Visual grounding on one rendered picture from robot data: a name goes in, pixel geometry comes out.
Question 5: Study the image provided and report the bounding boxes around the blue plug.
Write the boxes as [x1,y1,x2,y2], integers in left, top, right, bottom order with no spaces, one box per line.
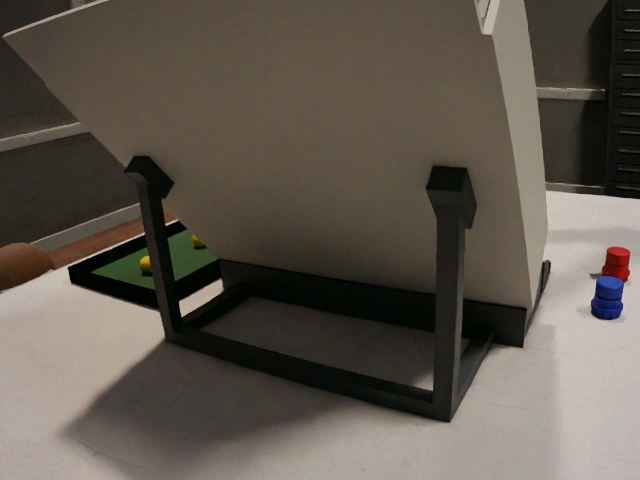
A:
[590,276,624,320]

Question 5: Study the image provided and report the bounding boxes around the red plug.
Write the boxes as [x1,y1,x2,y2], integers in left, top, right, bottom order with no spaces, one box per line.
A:
[602,247,630,283]

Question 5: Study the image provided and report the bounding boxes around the large white panel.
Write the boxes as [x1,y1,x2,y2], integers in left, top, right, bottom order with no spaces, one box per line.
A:
[2,0,551,348]

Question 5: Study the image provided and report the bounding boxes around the dark grey support stand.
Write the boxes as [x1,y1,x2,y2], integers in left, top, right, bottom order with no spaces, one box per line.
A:
[124,156,493,423]

